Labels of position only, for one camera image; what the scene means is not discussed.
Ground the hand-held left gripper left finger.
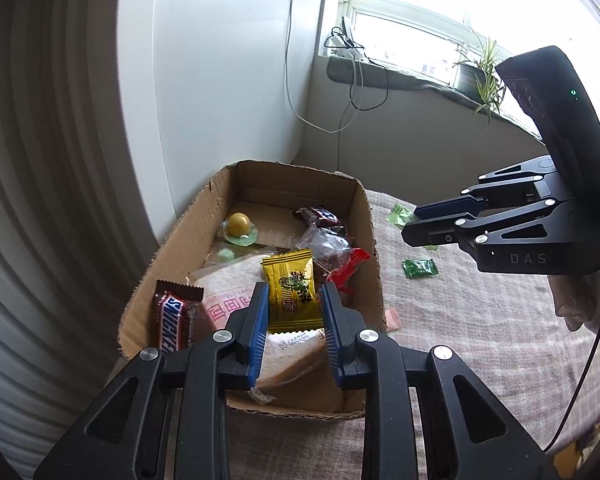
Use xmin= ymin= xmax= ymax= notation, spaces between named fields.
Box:
xmin=32 ymin=281 xmax=271 ymax=480

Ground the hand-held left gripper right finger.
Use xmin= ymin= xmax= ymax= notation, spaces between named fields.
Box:
xmin=319 ymin=282 xmax=561 ymax=480

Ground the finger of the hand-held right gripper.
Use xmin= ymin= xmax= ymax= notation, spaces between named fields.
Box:
xmin=414 ymin=155 xmax=561 ymax=221
xmin=401 ymin=197 xmax=576 ymax=248

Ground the light green packet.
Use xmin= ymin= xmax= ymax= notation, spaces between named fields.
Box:
xmin=386 ymin=202 xmax=440 ymax=252

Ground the yellow snack packet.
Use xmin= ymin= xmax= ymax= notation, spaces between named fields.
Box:
xmin=261 ymin=249 xmax=326 ymax=333

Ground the brown chocolate bar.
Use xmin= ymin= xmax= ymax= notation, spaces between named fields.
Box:
xmin=152 ymin=280 xmax=205 ymax=356

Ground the dark small candy packet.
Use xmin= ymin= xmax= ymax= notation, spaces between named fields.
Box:
xmin=294 ymin=206 xmax=343 ymax=233

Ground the yellow ball jelly candy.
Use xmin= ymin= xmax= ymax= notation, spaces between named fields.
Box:
xmin=222 ymin=212 xmax=258 ymax=246

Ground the cardboard box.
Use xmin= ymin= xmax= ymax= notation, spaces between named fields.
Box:
xmin=117 ymin=160 xmax=385 ymax=421

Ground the green wrapped candy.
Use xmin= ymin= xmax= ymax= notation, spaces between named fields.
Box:
xmin=401 ymin=258 xmax=439 ymax=279

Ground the bagged sliced bread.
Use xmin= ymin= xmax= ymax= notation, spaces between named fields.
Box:
xmin=187 ymin=255 xmax=341 ymax=401

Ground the potted spider plant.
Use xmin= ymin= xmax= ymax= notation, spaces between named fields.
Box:
xmin=450 ymin=35 xmax=508 ymax=126

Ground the white cloth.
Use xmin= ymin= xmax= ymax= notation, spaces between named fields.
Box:
xmin=550 ymin=272 xmax=600 ymax=333

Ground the white charger device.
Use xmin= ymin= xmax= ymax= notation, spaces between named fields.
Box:
xmin=325 ymin=15 xmax=368 ymax=61

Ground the white ribbed panel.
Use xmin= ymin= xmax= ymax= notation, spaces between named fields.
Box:
xmin=0 ymin=0 xmax=166 ymax=461

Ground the white cable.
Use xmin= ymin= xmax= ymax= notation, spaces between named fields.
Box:
xmin=285 ymin=0 xmax=362 ymax=171

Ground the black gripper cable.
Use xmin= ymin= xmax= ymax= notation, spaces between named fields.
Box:
xmin=545 ymin=270 xmax=600 ymax=453

